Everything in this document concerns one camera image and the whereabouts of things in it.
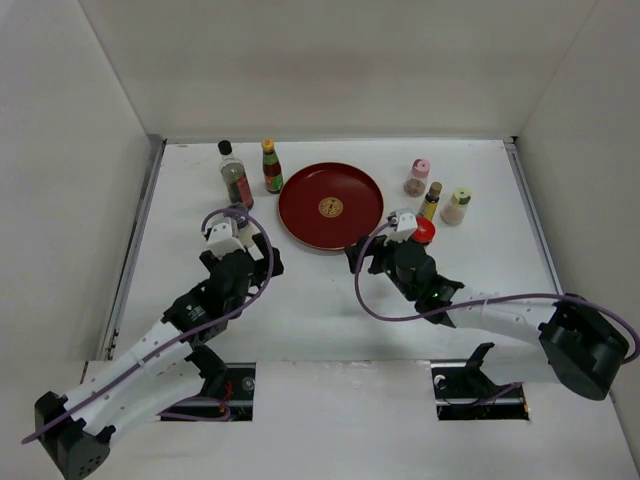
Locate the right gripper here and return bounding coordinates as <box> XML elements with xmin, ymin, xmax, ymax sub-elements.
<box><xmin>345</xmin><ymin>229</ymin><xmax>417</xmax><ymax>302</ymax></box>

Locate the red lid sauce jar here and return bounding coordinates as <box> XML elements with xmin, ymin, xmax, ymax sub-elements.
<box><xmin>411</xmin><ymin>217</ymin><xmax>436</xmax><ymax>245</ymax></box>

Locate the small yellow label bottle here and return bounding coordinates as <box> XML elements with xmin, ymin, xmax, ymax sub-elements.
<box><xmin>417</xmin><ymin>181</ymin><xmax>442</xmax><ymax>221</ymax></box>

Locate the yellow cap salt shaker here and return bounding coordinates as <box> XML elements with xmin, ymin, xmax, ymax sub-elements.
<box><xmin>440</xmin><ymin>187</ymin><xmax>471</xmax><ymax>226</ymax></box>

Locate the pink cap spice shaker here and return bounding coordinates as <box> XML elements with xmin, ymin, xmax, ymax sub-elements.
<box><xmin>403</xmin><ymin>159</ymin><xmax>431</xmax><ymax>197</ymax></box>

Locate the dark soy sauce bottle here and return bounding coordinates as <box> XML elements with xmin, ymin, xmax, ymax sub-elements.
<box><xmin>218</xmin><ymin>140</ymin><xmax>254</xmax><ymax>210</ymax></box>

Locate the red chili sauce bottle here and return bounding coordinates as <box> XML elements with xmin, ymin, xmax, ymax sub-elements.
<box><xmin>261</xmin><ymin>138</ymin><xmax>284</xmax><ymax>194</ymax></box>

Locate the silver cap pepper shaker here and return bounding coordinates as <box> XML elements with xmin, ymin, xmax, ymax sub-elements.
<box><xmin>233</xmin><ymin>204</ymin><xmax>254</xmax><ymax>249</ymax></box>

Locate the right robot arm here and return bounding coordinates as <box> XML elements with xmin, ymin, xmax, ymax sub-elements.
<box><xmin>345</xmin><ymin>235</ymin><xmax>630</xmax><ymax>401</ymax></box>

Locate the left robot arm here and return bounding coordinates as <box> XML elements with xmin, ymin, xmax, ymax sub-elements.
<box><xmin>30</xmin><ymin>233</ymin><xmax>284</xmax><ymax>479</ymax></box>

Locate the red round lacquer tray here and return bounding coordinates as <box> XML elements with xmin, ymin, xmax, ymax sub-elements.
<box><xmin>278</xmin><ymin>162</ymin><xmax>384</xmax><ymax>251</ymax></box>

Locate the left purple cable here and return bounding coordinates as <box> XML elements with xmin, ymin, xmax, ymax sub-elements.
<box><xmin>20</xmin><ymin>207</ymin><xmax>274</xmax><ymax>446</ymax></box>

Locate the purple cable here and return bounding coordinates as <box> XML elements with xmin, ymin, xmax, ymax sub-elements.
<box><xmin>353</xmin><ymin>219</ymin><xmax>640</xmax><ymax>362</ymax></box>
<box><xmin>20</xmin><ymin>207</ymin><xmax>274</xmax><ymax>446</ymax></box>

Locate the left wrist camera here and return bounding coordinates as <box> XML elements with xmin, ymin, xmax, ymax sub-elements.
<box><xmin>206</xmin><ymin>217</ymin><xmax>246</xmax><ymax>260</ymax></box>

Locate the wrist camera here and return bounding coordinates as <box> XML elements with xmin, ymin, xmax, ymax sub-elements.
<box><xmin>386</xmin><ymin>208</ymin><xmax>417</xmax><ymax>243</ymax></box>
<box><xmin>206</xmin><ymin>217</ymin><xmax>246</xmax><ymax>260</ymax></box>

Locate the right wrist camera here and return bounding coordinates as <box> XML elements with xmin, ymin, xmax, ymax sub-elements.
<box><xmin>386</xmin><ymin>208</ymin><xmax>417</xmax><ymax>243</ymax></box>

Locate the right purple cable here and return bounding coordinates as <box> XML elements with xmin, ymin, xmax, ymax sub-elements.
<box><xmin>353</xmin><ymin>219</ymin><xmax>640</xmax><ymax>362</ymax></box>

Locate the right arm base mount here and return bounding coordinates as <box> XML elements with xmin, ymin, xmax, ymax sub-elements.
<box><xmin>430</xmin><ymin>342</ymin><xmax>529</xmax><ymax>421</ymax></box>

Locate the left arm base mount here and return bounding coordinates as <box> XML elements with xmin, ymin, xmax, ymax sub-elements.
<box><xmin>159</xmin><ymin>345</ymin><xmax>256</xmax><ymax>422</ymax></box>

